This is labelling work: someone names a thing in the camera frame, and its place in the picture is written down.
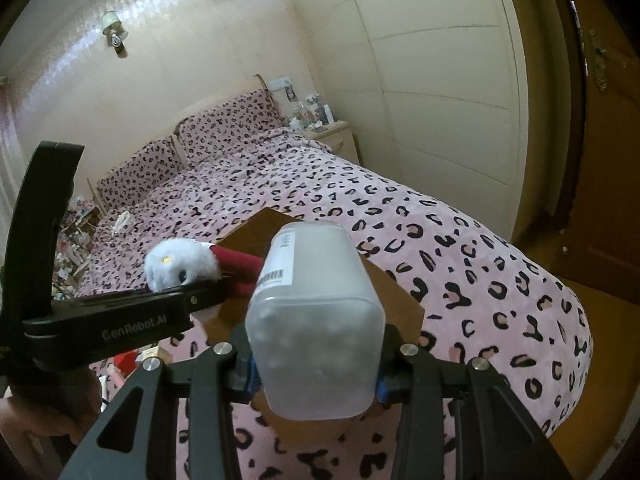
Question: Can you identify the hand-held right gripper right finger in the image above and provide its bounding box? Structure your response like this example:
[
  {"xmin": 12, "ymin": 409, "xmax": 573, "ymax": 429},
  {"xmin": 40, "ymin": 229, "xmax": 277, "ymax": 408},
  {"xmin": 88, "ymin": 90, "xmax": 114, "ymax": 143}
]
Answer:
[{"xmin": 376, "ymin": 326, "xmax": 576, "ymax": 480}]

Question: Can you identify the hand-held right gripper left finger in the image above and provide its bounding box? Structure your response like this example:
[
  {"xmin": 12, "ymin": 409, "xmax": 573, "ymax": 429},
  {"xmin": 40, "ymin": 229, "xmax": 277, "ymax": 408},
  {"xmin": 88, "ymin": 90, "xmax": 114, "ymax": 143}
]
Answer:
[{"xmin": 60, "ymin": 327, "xmax": 262, "ymax": 480}]

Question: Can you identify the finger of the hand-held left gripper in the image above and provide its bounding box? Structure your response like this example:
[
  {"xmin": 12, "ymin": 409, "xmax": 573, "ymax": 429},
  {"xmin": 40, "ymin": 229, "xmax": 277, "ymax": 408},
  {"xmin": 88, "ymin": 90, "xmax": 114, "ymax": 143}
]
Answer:
[{"xmin": 170, "ymin": 279, "xmax": 229, "ymax": 329}]

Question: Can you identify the red toy box with handle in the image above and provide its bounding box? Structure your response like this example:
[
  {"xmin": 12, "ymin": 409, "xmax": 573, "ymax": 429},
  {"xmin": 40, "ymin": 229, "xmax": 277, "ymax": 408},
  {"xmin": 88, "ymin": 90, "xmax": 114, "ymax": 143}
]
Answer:
[{"xmin": 112, "ymin": 350, "xmax": 172, "ymax": 377}]

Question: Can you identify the white red plush toy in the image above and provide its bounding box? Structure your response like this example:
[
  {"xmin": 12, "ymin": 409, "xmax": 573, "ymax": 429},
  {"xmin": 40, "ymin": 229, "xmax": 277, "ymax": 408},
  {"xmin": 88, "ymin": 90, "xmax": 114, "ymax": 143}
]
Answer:
[{"xmin": 144, "ymin": 239, "xmax": 266, "ymax": 302}]

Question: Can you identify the brown cardboard box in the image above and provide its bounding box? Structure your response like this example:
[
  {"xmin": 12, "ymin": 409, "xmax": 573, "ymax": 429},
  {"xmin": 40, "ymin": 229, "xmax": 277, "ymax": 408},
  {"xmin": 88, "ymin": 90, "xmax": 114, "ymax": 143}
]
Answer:
[{"xmin": 197, "ymin": 207, "xmax": 426, "ymax": 450}]

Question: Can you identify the person's left hand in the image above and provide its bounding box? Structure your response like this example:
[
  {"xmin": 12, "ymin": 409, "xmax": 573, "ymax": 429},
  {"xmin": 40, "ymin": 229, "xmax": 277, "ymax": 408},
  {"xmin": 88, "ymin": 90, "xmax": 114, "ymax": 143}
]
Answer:
[{"xmin": 0, "ymin": 367, "xmax": 102, "ymax": 461}]

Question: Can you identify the cluttered shelf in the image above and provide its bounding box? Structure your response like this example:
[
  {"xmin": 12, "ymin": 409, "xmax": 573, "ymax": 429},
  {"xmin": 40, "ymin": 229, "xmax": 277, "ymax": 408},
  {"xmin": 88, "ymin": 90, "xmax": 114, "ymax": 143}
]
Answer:
[{"xmin": 50, "ymin": 194, "xmax": 104, "ymax": 302}]

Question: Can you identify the pink leopard print blanket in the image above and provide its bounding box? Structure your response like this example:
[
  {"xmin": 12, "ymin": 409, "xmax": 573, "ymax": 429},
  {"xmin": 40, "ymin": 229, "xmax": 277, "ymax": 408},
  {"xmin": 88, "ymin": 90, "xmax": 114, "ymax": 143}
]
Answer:
[{"xmin": 75, "ymin": 126, "xmax": 594, "ymax": 480}]

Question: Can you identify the pink leopard print pillow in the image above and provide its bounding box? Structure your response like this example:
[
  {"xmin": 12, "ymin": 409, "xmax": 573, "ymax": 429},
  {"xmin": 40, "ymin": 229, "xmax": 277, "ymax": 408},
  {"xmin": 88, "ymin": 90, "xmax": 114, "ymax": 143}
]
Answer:
[
  {"xmin": 178, "ymin": 89, "xmax": 286, "ymax": 167},
  {"xmin": 96, "ymin": 139, "xmax": 184, "ymax": 212}
]

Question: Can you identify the beige nightstand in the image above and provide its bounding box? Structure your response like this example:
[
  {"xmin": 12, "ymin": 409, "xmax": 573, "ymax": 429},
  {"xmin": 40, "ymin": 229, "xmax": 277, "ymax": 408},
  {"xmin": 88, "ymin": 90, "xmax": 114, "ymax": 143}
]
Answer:
[{"xmin": 302, "ymin": 120, "xmax": 361, "ymax": 165}]

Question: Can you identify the group of toiletry bottles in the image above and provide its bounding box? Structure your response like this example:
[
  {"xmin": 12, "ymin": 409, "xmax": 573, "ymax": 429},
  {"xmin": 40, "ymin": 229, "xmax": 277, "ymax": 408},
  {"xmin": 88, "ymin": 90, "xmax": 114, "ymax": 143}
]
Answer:
[{"xmin": 287, "ymin": 91, "xmax": 337, "ymax": 131}]

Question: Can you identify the brown wooden door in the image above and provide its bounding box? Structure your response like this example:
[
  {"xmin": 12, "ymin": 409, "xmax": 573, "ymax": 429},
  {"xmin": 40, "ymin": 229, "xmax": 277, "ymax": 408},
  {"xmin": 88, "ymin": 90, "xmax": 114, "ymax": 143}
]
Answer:
[{"xmin": 549, "ymin": 0, "xmax": 640, "ymax": 307}]

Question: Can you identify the white wardrobe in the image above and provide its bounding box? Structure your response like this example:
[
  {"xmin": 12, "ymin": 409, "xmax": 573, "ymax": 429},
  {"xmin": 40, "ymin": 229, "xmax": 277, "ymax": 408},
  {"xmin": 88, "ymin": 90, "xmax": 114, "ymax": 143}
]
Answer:
[{"xmin": 284, "ymin": 0, "xmax": 532, "ymax": 242}]

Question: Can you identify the wall lamp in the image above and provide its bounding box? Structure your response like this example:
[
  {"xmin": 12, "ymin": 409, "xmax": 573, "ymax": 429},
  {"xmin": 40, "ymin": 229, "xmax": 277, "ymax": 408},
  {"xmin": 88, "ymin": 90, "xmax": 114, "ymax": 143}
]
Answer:
[{"xmin": 102, "ymin": 10, "xmax": 129, "ymax": 54}]

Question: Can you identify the brass door handle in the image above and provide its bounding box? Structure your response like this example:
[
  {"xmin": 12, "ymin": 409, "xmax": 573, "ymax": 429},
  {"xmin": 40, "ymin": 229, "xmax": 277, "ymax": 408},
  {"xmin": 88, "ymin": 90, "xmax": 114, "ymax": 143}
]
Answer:
[{"xmin": 589, "ymin": 29, "xmax": 627, "ymax": 94}]

